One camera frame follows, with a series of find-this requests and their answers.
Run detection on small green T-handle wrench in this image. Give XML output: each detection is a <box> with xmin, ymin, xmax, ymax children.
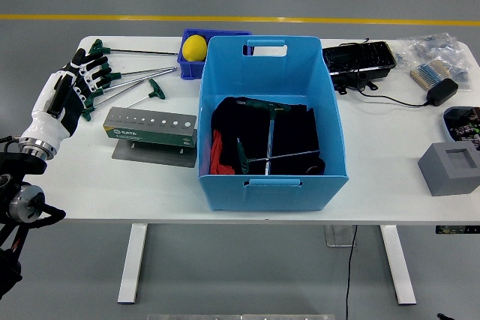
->
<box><xmin>235</xmin><ymin>136</ymin><xmax>322</xmax><ymax>175</ymax></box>

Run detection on light blue parts tray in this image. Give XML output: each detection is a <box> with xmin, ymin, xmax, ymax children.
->
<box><xmin>442</xmin><ymin>106</ymin><xmax>480</xmax><ymax>145</ymax></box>

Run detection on black power adapter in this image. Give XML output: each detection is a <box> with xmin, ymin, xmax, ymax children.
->
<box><xmin>423</xmin><ymin>78</ymin><xmax>460</xmax><ymax>107</ymax></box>

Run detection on clear plastic parts bag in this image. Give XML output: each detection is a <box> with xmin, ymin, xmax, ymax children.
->
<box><xmin>393</xmin><ymin>33</ymin><xmax>474</xmax><ymax>92</ymax></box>

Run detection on black table control panel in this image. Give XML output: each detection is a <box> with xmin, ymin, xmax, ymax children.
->
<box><xmin>435</xmin><ymin>225</ymin><xmax>480</xmax><ymax>235</ymax></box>

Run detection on small dark blue bin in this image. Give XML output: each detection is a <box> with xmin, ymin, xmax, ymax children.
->
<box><xmin>176</xmin><ymin>28</ymin><xmax>253</xmax><ymax>81</ymax></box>

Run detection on black gridded plastic tray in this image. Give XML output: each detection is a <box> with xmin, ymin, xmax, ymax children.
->
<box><xmin>322</xmin><ymin>40</ymin><xmax>398</xmax><ymax>82</ymax></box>

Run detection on green T-handle hex wrench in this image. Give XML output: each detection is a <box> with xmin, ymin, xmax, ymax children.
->
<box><xmin>80</xmin><ymin>80</ymin><xmax>146</xmax><ymax>122</ymax></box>
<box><xmin>84</xmin><ymin>70</ymin><xmax>177</xmax><ymax>108</ymax></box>
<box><xmin>99</xmin><ymin>66</ymin><xmax>179</xmax><ymax>88</ymax></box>

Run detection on dark electronic parts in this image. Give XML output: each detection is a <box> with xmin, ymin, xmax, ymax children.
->
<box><xmin>445</xmin><ymin>107</ymin><xmax>480</xmax><ymax>145</ymax></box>

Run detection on black floor cable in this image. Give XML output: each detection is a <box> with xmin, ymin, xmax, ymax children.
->
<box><xmin>344</xmin><ymin>225</ymin><xmax>359</xmax><ymax>320</ymax></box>

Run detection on grey block with recess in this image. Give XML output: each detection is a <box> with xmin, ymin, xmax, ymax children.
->
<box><xmin>417</xmin><ymin>142</ymin><xmax>480</xmax><ymax>197</ymax></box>

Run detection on large blue plastic box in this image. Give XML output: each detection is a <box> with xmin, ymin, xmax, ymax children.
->
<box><xmin>196</xmin><ymin>34</ymin><xmax>350</xmax><ymax>212</ymax></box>

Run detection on white table leg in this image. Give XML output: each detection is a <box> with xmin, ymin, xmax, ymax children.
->
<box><xmin>117</xmin><ymin>223</ymin><xmax>149</xmax><ymax>304</ymax></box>
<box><xmin>379</xmin><ymin>224</ymin><xmax>417</xmax><ymax>306</ymax></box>

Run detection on blue resistor strip bundle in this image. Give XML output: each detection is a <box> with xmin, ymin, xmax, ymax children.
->
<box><xmin>409</xmin><ymin>59</ymin><xmax>452</xmax><ymax>91</ymax></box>

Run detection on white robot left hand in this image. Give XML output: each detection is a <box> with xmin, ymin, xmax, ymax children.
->
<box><xmin>20</xmin><ymin>48</ymin><xmax>112</xmax><ymax>152</ymax></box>

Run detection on black adapter cable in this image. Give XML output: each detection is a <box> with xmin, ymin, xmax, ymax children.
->
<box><xmin>339</xmin><ymin>37</ymin><xmax>428</xmax><ymax>108</ymax></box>

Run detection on short green T-handle wrench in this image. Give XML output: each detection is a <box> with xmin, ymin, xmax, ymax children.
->
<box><xmin>126</xmin><ymin>78</ymin><xmax>167</xmax><ymax>108</ymax></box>

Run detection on grey bracket under table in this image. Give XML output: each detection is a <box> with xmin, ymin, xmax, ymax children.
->
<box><xmin>324</xmin><ymin>225</ymin><xmax>356</xmax><ymax>248</ymax></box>

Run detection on large green T-handle wrench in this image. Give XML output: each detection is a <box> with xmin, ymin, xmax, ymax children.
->
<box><xmin>235</xmin><ymin>97</ymin><xmax>293</xmax><ymax>177</ymax></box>

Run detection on green silver wrench stand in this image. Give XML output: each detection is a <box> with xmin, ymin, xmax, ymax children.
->
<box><xmin>103</xmin><ymin>106</ymin><xmax>199</xmax><ymax>169</ymax></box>

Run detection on black box with mounting tabs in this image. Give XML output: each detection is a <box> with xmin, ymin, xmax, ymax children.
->
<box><xmin>332</xmin><ymin>70</ymin><xmax>380</xmax><ymax>95</ymax></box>

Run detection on black cloth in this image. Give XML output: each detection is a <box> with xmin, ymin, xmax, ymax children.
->
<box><xmin>209</xmin><ymin>97</ymin><xmax>326</xmax><ymax>177</ymax></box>

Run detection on red cloth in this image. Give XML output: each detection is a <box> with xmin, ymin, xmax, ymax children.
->
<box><xmin>208</xmin><ymin>129</ymin><xmax>236</xmax><ymax>175</ymax></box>

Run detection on yellow ball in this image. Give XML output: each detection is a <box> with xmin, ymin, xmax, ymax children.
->
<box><xmin>181</xmin><ymin>34</ymin><xmax>208</xmax><ymax>61</ymax></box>

